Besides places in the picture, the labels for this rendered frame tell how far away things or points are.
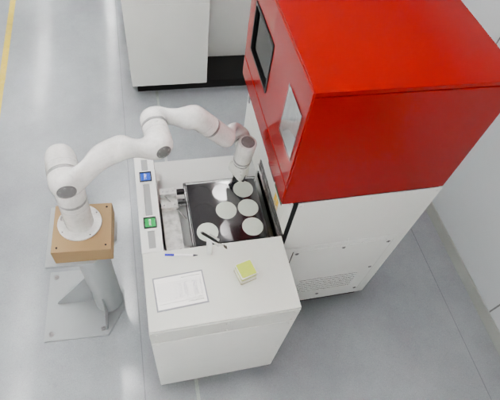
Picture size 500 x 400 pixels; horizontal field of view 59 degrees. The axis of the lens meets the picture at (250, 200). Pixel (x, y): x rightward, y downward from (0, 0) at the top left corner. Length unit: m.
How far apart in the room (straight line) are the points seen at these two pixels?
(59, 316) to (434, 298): 2.41
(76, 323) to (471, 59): 2.43
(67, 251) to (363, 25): 1.49
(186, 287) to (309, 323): 1.24
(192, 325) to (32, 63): 3.17
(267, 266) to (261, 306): 0.19
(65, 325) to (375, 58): 2.25
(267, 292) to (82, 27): 3.52
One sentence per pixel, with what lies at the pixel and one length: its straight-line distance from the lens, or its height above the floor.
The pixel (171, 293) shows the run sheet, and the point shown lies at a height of 0.97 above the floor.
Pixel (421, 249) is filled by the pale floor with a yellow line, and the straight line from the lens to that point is 3.47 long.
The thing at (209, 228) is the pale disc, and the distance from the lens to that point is 2.10.
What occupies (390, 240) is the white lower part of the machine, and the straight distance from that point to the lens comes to 2.45.
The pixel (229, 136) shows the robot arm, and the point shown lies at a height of 1.32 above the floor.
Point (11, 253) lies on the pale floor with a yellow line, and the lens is 3.26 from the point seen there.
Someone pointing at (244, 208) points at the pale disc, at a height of 0.90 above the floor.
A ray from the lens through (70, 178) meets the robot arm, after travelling 1.77.
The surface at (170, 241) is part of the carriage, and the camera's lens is 2.09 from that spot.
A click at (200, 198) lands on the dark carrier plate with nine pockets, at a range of 2.19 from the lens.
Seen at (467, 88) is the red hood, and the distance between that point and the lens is 1.66.
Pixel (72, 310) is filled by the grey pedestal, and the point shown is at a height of 0.01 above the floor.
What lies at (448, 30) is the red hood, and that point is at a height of 1.82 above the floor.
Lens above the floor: 2.70
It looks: 55 degrees down
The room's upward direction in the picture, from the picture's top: 11 degrees clockwise
